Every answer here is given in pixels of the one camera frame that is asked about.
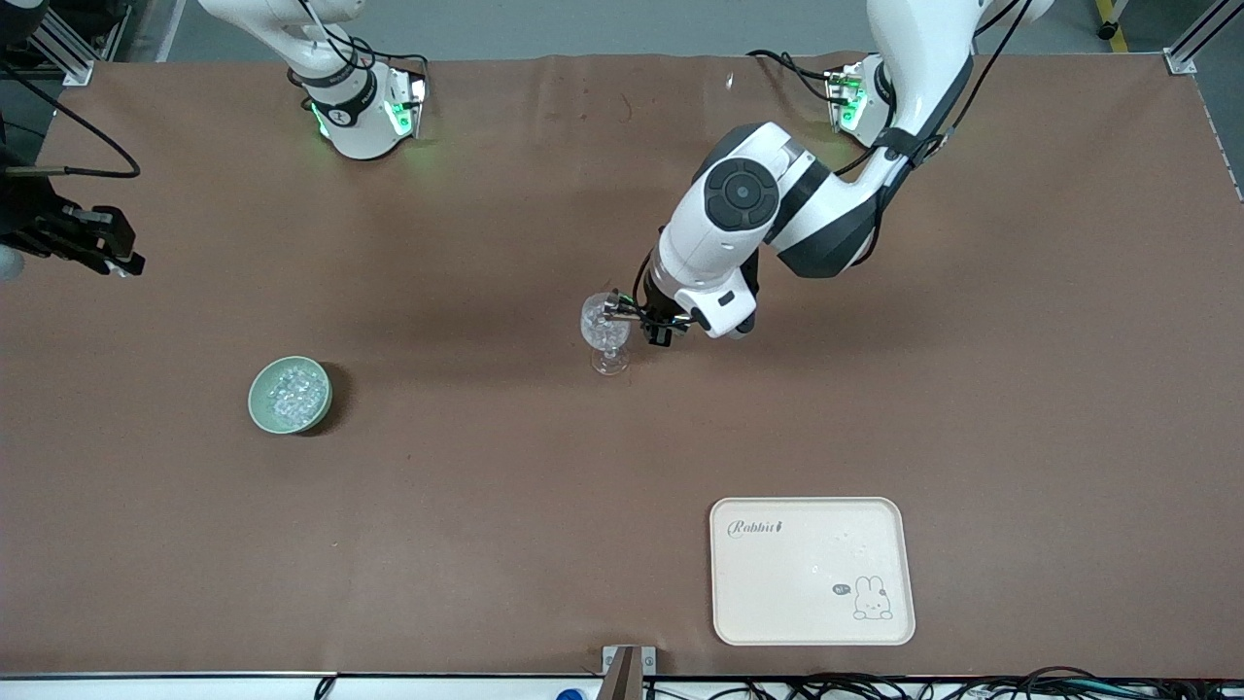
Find black right arm base cable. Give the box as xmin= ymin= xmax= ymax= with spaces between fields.
xmin=364 ymin=53 xmax=429 ymax=84

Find cream rabbit print tray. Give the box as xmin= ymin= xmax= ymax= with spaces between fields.
xmin=709 ymin=497 xmax=916 ymax=647

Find black arm base cable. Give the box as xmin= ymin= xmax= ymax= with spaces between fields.
xmin=746 ymin=49 xmax=847 ymax=103
xmin=364 ymin=53 xmax=429 ymax=84

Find aluminium frame profile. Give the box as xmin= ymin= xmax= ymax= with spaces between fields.
xmin=29 ymin=0 xmax=132 ymax=87
xmin=1164 ymin=0 xmax=1244 ymax=77

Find clear wine glass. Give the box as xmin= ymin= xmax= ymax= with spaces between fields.
xmin=580 ymin=292 xmax=633 ymax=376

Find metal bracket with brown post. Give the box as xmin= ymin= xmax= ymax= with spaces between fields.
xmin=601 ymin=645 xmax=658 ymax=700

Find black left arm base cable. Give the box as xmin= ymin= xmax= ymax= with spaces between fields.
xmin=746 ymin=49 xmax=847 ymax=103

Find brown table cover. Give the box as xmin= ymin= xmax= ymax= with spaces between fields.
xmin=0 ymin=53 xmax=1244 ymax=679

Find clear ice cubes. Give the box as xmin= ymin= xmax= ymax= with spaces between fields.
xmin=264 ymin=365 xmax=327 ymax=427

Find green ceramic bowl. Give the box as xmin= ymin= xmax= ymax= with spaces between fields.
xmin=248 ymin=356 xmax=333 ymax=435

